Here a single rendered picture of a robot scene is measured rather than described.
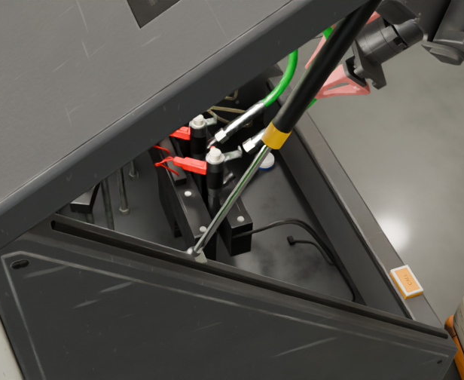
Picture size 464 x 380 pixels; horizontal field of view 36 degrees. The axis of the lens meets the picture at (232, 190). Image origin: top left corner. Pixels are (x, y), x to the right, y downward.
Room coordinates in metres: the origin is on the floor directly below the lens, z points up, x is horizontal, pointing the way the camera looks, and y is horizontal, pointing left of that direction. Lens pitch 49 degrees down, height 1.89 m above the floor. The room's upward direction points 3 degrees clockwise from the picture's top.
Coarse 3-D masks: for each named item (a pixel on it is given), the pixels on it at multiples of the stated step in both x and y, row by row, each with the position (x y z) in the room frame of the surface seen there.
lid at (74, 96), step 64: (0, 0) 0.51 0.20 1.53; (64, 0) 0.48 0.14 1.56; (128, 0) 0.45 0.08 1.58; (192, 0) 0.42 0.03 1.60; (256, 0) 0.40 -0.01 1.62; (320, 0) 0.39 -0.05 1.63; (0, 64) 0.44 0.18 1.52; (64, 64) 0.41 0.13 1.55; (128, 64) 0.39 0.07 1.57; (192, 64) 0.37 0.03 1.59; (256, 64) 0.38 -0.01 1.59; (0, 128) 0.37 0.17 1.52; (64, 128) 0.35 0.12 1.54; (128, 128) 0.34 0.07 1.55; (0, 192) 0.32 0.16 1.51; (64, 192) 0.32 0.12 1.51
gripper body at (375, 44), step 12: (372, 24) 0.82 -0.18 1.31; (384, 24) 0.81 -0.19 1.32; (360, 36) 0.81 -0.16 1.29; (372, 36) 0.80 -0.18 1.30; (384, 36) 0.80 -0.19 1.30; (396, 36) 0.79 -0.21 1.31; (360, 48) 0.80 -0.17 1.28; (372, 48) 0.80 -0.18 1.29; (384, 48) 0.79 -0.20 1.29; (396, 48) 0.79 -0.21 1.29; (360, 60) 0.78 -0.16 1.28; (372, 60) 0.79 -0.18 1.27; (384, 60) 0.80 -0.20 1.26; (360, 72) 0.77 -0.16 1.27; (372, 72) 0.78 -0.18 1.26; (372, 84) 0.78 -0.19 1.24; (384, 84) 0.78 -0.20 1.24
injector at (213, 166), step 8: (208, 160) 0.75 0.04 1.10; (208, 168) 0.75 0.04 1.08; (216, 168) 0.74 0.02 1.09; (208, 176) 0.75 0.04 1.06; (216, 176) 0.74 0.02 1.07; (224, 176) 0.76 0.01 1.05; (232, 176) 0.76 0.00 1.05; (208, 184) 0.75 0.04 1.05; (216, 184) 0.74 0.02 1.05; (224, 184) 0.76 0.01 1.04; (216, 192) 0.75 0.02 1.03; (208, 200) 0.75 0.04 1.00; (216, 200) 0.75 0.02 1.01; (216, 208) 0.75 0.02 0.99
